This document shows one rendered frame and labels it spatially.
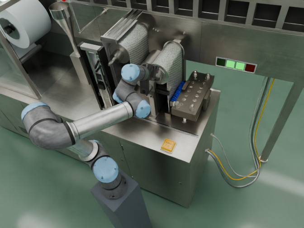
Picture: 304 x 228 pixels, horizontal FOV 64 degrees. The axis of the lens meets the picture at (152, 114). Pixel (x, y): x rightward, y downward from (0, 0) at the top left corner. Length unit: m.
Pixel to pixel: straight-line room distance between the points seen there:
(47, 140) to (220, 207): 1.73
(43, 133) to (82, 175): 1.70
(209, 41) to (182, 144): 0.66
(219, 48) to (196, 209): 1.39
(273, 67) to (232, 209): 1.29
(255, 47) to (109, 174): 1.08
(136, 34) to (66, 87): 0.82
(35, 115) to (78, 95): 1.01
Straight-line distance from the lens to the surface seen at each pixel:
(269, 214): 2.42
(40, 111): 1.04
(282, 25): 1.54
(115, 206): 1.40
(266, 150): 2.47
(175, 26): 1.64
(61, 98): 2.03
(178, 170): 1.66
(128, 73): 1.10
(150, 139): 1.57
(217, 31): 1.56
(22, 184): 2.86
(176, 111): 1.56
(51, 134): 0.95
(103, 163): 1.26
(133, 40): 1.53
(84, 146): 1.23
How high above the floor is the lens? 2.17
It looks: 48 degrees down
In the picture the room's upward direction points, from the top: 8 degrees counter-clockwise
